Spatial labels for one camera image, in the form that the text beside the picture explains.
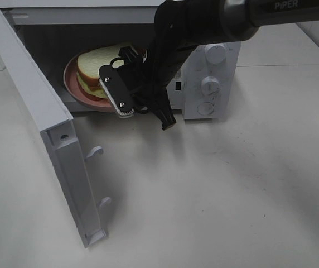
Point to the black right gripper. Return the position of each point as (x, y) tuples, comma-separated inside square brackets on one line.
[(163, 58)]

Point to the white bread sandwich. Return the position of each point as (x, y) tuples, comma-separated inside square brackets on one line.
[(88, 65)]

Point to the pink round plate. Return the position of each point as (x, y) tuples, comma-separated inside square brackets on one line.
[(75, 98)]

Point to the white microwave door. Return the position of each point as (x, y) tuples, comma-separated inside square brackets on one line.
[(55, 125)]

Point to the white microwave knob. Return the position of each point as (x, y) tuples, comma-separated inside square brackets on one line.
[(210, 86), (215, 53)]

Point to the round door release button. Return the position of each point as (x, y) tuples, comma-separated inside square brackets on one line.
[(205, 108)]

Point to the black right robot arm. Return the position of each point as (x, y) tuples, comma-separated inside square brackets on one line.
[(139, 85)]

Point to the white microwave oven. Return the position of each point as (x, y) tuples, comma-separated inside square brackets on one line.
[(53, 32)]

